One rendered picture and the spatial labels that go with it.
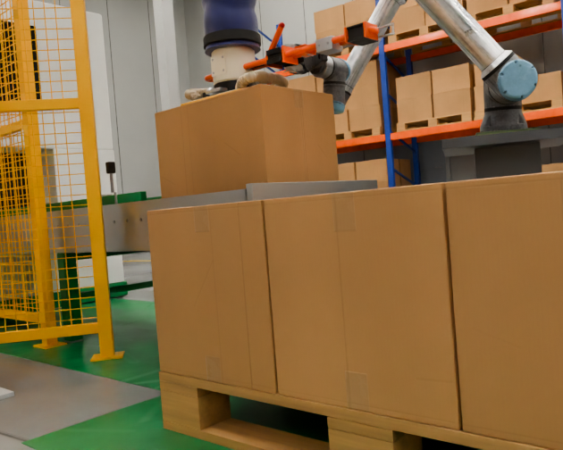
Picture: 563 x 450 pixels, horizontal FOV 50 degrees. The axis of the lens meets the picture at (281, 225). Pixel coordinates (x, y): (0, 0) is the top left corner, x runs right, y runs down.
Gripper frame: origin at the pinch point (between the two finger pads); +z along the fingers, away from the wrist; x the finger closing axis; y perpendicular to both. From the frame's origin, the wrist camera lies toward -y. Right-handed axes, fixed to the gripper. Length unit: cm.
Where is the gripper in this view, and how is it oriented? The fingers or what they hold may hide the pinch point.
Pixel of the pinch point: (287, 56)
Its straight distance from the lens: 229.0
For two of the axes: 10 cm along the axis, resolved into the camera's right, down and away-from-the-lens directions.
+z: -6.7, 0.6, -7.4
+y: -7.4, 0.3, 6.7
